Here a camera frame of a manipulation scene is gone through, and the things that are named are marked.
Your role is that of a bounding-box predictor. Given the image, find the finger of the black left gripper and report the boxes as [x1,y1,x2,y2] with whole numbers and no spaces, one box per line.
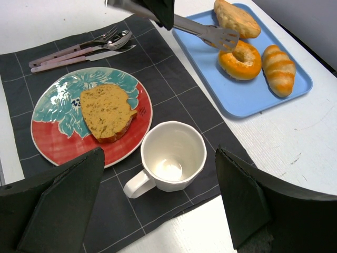
[140,0,175,31]

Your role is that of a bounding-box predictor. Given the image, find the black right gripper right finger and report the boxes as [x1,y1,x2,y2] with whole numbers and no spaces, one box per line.
[215,148,336,252]

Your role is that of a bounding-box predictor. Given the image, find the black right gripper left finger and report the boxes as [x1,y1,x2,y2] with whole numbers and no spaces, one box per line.
[1,147,105,252]

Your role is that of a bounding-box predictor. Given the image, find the metal serving tongs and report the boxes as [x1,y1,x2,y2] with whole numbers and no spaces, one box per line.
[105,1,240,53]

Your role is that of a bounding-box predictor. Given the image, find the brown bread slice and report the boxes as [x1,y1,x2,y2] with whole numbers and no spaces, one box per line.
[80,84,137,144]

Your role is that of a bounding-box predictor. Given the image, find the flat golden bread piece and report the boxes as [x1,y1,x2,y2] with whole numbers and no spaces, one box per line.
[213,0,261,39]

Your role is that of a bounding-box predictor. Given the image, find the dark grey checked placemat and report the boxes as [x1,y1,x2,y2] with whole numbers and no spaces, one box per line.
[1,16,252,252]

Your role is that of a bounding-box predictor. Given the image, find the red and teal plate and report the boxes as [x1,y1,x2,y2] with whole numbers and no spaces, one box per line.
[31,67,153,167]

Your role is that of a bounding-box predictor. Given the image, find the white ceramic mug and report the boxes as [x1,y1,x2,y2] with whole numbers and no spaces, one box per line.
[123,121,207,199]

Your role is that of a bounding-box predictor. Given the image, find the light blue plastic tray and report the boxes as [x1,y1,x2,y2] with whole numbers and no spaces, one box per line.
[171,2,314,119]

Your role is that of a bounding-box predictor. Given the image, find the striped croissant roll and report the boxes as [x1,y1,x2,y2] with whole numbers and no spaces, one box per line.
[262,45,296,98]

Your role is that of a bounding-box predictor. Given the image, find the pink handled spoon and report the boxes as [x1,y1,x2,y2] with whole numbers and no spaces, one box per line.
[41,31,132,65]

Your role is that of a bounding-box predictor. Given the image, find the orange ring donut bread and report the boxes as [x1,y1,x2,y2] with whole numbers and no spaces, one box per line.
[217,40,262,81]

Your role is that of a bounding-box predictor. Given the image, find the pink handled knife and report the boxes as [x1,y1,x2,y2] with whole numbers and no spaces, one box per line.
[31,45,136,73]

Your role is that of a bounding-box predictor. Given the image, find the pink handled fork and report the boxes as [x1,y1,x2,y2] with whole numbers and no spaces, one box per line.
[28,26,117,68]

